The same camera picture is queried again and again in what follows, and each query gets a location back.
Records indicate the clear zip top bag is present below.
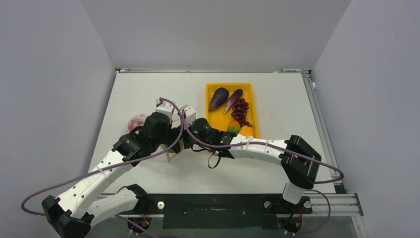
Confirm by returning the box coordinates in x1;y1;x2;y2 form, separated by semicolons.
126;113;180;161

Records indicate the dark red grape bunch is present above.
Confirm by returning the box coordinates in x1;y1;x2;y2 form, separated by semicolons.
231;98;253;127

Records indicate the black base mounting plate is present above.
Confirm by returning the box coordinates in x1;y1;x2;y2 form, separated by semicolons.
125;194;313;230

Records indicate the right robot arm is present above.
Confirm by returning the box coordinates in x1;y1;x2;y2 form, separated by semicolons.
182;118;321;212

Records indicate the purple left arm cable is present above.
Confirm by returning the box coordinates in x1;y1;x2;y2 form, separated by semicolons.
20;97;184;218

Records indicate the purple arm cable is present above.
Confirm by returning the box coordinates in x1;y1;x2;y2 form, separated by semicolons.
181;110;345;236
20;97;184;218

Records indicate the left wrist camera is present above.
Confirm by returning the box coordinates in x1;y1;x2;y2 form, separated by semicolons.
155;98;174;123

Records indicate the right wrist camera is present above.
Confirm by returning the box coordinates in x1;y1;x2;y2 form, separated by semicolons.
180;105;196;126

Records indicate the yellow plastic tray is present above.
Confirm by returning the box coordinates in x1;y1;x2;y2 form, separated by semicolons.
205;83;260;138

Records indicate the slim purple eggplant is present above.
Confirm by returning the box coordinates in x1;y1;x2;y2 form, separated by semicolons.
224;89;243;114

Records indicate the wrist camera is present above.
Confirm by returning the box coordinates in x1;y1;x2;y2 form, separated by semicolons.
155;98;174;123
180;105;196;126

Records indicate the marker pen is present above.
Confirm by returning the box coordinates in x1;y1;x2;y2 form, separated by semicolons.
280;69;303;72

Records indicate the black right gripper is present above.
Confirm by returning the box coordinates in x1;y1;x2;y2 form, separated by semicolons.
169;117;211;153

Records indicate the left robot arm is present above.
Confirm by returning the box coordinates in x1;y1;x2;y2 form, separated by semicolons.
42;112;172;238

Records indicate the yellow bell pepper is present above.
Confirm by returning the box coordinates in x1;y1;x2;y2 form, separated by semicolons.
239;125;254;137

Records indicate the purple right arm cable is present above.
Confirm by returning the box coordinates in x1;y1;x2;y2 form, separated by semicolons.
181;110;345;236

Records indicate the green orange mango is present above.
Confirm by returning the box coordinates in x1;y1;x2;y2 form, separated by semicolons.
226;120;241;133

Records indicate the dark purple round eggplant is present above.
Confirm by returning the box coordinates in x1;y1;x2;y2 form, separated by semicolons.
208;87;229;112

